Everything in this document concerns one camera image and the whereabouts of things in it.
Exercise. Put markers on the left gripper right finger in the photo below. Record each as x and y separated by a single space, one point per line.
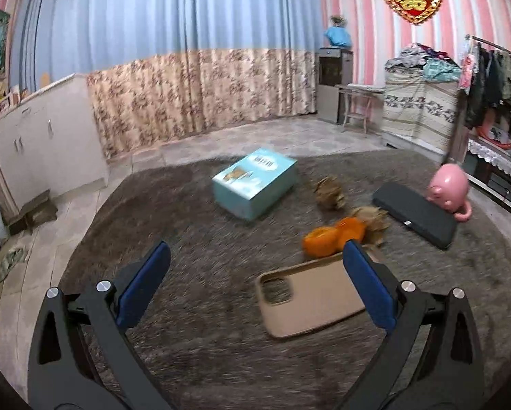
430 357

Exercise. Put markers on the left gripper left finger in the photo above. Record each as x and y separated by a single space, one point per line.
80 356

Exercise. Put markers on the orange peel piece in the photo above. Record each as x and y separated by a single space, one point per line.
321 242
350 228

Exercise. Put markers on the brown crumpled husk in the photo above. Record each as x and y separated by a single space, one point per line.
329 194
376 221

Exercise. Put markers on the cardboard scrap on floor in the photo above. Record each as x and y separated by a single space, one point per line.
36 212

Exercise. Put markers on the black rectangular case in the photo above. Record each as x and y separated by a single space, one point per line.
415 212

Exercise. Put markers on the pink pig mug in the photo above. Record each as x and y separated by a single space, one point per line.
449 188

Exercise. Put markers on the low lace covered bench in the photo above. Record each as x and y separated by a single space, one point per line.
489 169

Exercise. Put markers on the white cabinet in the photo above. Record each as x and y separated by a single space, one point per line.
50 143

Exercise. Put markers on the light blue carton box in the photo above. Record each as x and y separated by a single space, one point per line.
250 186

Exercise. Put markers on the patterned cloth covered cabinet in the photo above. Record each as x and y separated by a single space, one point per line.
420 111

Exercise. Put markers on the small metal stool table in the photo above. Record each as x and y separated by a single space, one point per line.
358 99

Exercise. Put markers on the clothes rack with garments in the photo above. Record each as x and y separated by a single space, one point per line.
483 105

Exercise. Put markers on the pile of folded clothes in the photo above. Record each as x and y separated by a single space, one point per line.
420 59

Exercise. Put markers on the grey water dispenser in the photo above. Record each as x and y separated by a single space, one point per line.
335 70

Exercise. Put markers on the blue floral curtain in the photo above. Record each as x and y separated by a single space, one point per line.
160 70

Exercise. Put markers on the blue covered water bottle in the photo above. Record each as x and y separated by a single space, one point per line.
337 36

